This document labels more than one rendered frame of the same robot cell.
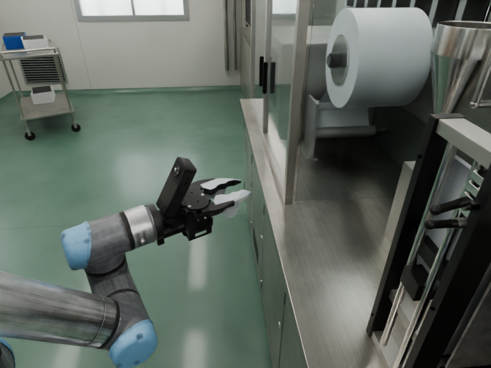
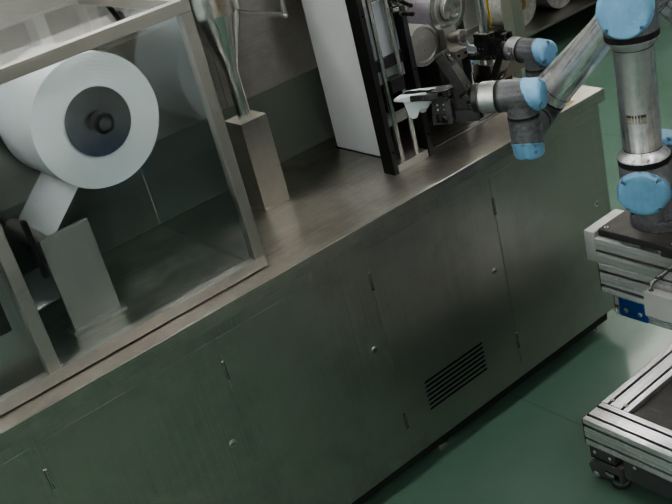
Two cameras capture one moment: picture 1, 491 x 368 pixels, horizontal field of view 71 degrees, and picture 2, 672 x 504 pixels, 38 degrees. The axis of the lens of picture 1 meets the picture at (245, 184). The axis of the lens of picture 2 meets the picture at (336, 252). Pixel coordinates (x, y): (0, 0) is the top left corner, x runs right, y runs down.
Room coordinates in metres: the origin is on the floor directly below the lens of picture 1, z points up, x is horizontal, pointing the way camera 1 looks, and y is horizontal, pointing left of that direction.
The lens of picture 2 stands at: (1.90, 1.97, 2.00)
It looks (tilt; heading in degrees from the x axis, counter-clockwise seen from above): 26 degrees down; 243
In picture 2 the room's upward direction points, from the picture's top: 15 degrees counter-clockwise
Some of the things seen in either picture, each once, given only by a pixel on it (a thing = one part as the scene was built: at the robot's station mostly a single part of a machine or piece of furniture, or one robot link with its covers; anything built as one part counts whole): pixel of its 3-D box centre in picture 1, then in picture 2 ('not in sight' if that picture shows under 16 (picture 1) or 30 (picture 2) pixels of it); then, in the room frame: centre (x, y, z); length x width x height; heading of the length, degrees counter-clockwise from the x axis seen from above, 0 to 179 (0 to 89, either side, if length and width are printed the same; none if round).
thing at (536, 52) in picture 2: not in sight; (536, 52); (0.01, -0.19, 1.11); 0.11 x 0.08 x 0.09; 95
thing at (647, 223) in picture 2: not in sight; (660, 200); (0.22, 0.42, 0.87); 0.15 x 0.15 x 0.10
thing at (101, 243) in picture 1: (98, 242); (521, 96); (0.47, 0.27, 1.21); 0.11 x 0.08 x 0.09; 122
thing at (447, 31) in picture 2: not in sight; (459, 74); (0.13, -0.42, 1.05); 0.06 x 0.05 x 0.31; 95
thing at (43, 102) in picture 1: (39, 83); not in sight; (4.02, 2.40, 0.51); 0.91 x 0.58 x 1.02; 29
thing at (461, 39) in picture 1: (468, 39); (211, 1); (0.82, -0.50, 1.50); 0.14 x 0.14 x 0.06
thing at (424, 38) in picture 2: not in sight; (396, 42); (0.23, -0.57, 1.17); 0.26 x 0.12 x 0.12; 95
